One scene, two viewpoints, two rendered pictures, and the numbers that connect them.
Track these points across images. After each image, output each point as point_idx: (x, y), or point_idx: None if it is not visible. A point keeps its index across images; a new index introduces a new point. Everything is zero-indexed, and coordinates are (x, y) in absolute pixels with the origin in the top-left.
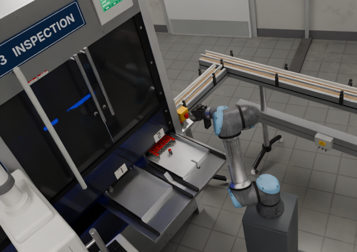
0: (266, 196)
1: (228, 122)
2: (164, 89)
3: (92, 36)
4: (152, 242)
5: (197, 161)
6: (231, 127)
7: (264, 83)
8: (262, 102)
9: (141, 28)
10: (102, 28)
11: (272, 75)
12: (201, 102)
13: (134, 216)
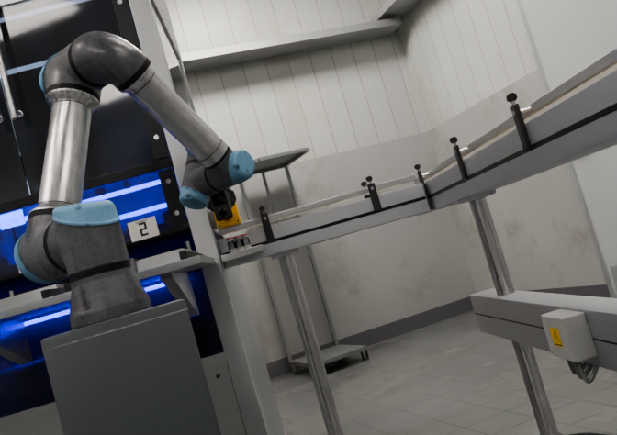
0: (55, 236)
1: (53, 59)
2: (167, 131)
3: None
4: None
5: (139, 260)
6: (54, 69)
7: (457, 186)
8: (489, 262)
9: (118, 2)
10: None
11: (464, 153)
12: (328, 238)
13: None
